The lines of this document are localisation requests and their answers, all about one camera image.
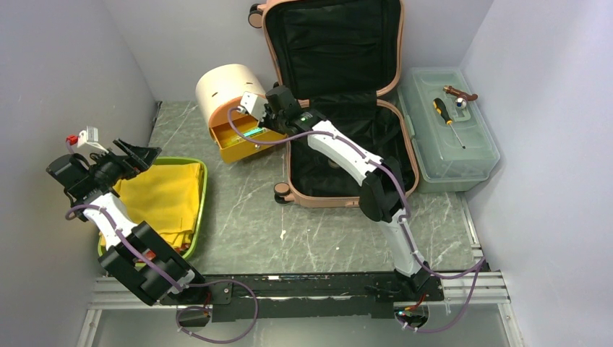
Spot clear plastic storage box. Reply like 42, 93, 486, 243
398, 67, 500, 193

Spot brown handled metal tool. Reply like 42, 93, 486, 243
442, 85, 479, 109

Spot pink hard-shell suitcase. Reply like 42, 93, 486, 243
248, 0, 419, 194

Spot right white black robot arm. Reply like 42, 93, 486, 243
247, 85, 430, 300

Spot yellow green tube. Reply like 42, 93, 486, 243
228, 127, 267, 146

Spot yellow trousers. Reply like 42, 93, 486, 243
98, 163, 205, 251

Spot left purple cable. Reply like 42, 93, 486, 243
64, 204, 260, 346

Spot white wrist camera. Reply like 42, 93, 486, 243
65, 126, 108, 154
239, 91, 267, 121

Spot cream cylindrical drawer cabinet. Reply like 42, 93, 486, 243
195, 64, 268, 163

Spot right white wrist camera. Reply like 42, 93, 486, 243
239, 91, 267, 121

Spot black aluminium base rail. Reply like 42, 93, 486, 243
88, 270, 512, 322

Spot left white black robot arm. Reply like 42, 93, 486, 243
46, 139, 208, 306

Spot purple cable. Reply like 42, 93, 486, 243
226, 107, 487, 335
64, 204, 260, 346

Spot red white patterned cloth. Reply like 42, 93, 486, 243
143, 244, 190, 260

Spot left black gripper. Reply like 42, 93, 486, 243
89, 138, 160, 187

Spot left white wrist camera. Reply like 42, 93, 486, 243
65, 126, 108, 154

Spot black yellow screwdriver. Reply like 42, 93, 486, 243
433, 98, 466, 150

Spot green plastic tray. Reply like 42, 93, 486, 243
98, 157, 209, 262

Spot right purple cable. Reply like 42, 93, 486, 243
226, 107, 487, 335

